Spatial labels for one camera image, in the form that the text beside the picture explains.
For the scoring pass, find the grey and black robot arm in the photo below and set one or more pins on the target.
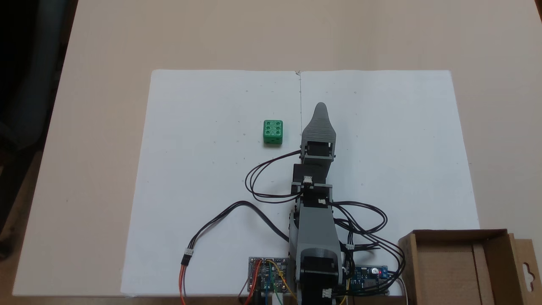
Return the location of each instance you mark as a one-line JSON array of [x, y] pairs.
[[315, 228]]

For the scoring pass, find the blue circuit board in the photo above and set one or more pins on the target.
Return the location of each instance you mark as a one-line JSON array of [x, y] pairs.
[[368, 277]]

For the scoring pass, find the green dice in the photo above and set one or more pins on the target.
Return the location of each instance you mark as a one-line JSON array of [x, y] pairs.
[[273, 131]]

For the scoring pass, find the brown cardboard box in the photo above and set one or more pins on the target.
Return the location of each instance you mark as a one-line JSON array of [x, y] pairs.
[[449, 271]]

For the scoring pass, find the white paper sheet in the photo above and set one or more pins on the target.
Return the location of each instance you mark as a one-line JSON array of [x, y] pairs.
[[203, 169], [402, 148]]

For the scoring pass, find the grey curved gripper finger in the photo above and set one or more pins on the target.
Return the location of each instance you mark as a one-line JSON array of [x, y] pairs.
[[319, 127]]

